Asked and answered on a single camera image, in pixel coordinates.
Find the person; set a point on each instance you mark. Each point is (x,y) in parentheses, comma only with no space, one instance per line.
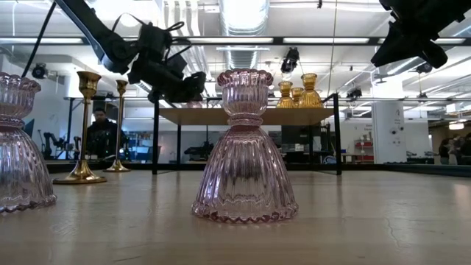
(103,136)
(463,149)
(446,151)

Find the pink ribbed glass candle holder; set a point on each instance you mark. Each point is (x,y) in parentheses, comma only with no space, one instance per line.
(244,165)
(194,105)
(22,165)

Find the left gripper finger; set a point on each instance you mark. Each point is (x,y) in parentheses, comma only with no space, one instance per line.
(189,88)
(158,96)

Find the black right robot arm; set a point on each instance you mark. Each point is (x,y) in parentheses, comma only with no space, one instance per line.
(434,8)

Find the brass candlestick holder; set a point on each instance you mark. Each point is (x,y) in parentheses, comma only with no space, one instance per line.
(81,173)
(117,167)

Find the silver ventilation duct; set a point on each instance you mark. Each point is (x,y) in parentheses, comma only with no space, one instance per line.
(244,22)

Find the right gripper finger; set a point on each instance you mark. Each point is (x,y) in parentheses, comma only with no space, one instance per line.
(406,49)
(392,40)

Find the black ceiling spotlight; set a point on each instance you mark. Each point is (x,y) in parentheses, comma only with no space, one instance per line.
(290,60)
(424,68)
(38,71)
(354,93)

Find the wooden shelf with black frame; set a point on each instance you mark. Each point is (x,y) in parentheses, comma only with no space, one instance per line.
(294,116)

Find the white pillar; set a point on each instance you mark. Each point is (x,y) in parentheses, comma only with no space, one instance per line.
(388,140)

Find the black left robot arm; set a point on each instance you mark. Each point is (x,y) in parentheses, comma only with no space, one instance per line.
(110,48)

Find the amber ribbed glass candle holder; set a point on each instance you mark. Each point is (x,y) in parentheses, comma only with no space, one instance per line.
(285,99)
(311,97)
(296,94)

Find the black aluminium table frame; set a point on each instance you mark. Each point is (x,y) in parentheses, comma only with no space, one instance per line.
(368,167)

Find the glowing ceiling lamp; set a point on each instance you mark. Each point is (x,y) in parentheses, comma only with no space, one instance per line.
(456,125)

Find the red storage rack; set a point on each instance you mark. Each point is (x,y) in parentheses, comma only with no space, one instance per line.
(364,145)

